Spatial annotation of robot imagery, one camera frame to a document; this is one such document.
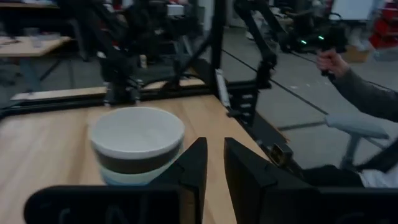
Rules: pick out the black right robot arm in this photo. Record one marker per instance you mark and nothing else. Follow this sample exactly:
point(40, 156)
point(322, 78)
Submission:
point(119, 71)

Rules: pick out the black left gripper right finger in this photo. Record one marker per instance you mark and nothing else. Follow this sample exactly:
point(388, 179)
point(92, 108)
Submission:
point(248, 174)

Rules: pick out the black aluminium table frame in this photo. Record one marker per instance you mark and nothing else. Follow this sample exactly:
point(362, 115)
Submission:
point(217, 46)

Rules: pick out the wooden background table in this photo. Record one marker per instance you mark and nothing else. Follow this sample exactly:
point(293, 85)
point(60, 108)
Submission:
point(28, 46)

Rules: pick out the person's forearm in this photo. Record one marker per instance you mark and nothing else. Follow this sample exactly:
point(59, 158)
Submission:
point(370, 96)

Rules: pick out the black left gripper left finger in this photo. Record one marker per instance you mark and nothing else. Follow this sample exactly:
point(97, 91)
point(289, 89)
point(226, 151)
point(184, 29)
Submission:
point(183, 174)

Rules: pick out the person's hand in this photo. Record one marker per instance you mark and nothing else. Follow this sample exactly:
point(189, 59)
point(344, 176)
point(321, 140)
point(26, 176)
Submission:
point(332, 63)

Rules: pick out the white board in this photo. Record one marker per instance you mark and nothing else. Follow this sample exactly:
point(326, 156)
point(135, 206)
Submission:
point(351, 9)

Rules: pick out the black ceramic bowl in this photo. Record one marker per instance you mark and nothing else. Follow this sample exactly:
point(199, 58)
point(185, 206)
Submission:
point(130, 166)

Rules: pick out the cardboard box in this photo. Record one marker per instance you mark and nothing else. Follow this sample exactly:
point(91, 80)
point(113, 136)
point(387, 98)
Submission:
point(354, 55)

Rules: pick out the grey office chair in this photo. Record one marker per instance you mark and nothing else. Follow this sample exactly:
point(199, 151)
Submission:
point(354, 124)

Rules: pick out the red storage bins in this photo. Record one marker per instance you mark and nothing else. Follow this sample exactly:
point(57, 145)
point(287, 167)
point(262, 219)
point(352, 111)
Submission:
point(385, 31)

